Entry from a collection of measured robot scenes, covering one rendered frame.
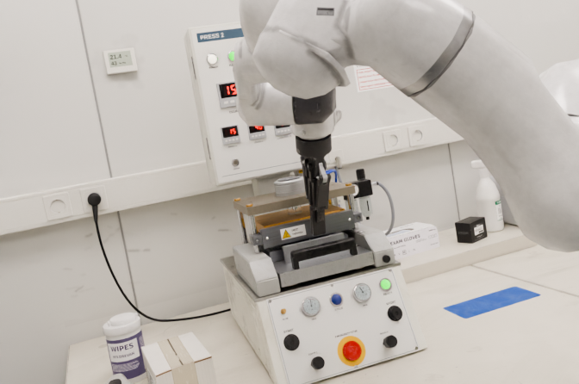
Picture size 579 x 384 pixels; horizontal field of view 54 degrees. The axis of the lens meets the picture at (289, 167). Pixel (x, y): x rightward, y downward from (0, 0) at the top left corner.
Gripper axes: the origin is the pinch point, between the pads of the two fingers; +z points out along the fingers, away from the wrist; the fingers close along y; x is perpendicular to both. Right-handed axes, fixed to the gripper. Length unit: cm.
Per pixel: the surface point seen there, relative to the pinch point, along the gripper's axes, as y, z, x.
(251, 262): 0.3, 6.7, -16.0
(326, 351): 16.8, 21.8, -5.3
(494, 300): 5, 31, 45
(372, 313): 13.2, 18.3, 7.0
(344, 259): 5.3, 8.3, 3.9
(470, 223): -33, 33, 64
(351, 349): 18.2, 21.9, -0.2
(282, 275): 5.6, 8.5, -10.6
